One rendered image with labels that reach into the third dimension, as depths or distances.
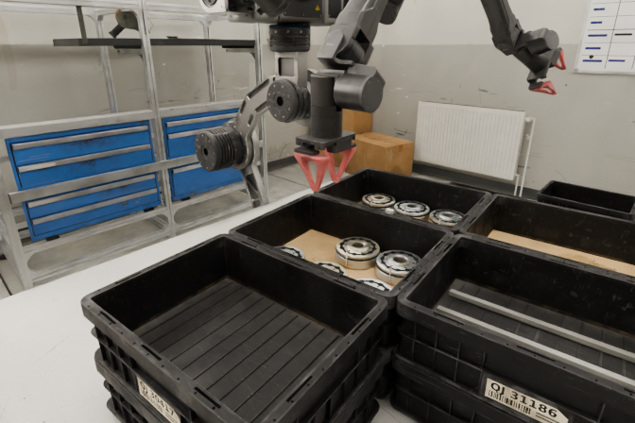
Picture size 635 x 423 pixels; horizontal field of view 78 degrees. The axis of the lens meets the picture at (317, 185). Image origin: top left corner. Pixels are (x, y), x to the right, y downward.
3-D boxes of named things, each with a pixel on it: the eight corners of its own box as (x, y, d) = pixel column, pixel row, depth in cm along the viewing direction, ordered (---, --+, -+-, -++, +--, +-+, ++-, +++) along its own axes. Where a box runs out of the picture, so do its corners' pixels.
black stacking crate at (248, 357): (92, 359, 66) (77, 302, 62) (228, 279, 88) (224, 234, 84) (260, 522, 43) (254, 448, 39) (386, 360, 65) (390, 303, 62)
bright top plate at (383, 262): (368, 267, 84) (368, 264, 84) (386, 247, 92) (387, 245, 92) (414, 281, 79) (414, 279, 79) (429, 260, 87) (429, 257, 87)
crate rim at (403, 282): (225, 241, 85) (224, 231, 84) (310, 200, 108) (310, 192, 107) (391, 313, 62) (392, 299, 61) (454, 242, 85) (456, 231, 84)
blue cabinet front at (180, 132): (172, 200, 265) (161, 118, 246) (256, 176, 314) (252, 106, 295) (174, 201, 263) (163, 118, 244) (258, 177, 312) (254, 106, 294)
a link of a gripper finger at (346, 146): (355, 182, 76) (358, 135, 73) (334, 193, 71) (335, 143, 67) (328, 175, 80) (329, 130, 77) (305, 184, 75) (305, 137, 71)
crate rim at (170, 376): (78, 312, 62) (76, 298, 62) (225, 241, 85) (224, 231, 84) (255, 464, 40) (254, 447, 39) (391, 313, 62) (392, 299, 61)
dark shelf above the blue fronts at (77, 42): (54, 48, 233) (52, 38, 232) (224, 48, 316) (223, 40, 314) (79, 49, 205) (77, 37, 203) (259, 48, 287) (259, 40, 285)
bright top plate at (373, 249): (328, 251, 91) (328, 249, 91) (349, 235, 99) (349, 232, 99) (368, 263, 86) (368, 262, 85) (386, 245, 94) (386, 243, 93)
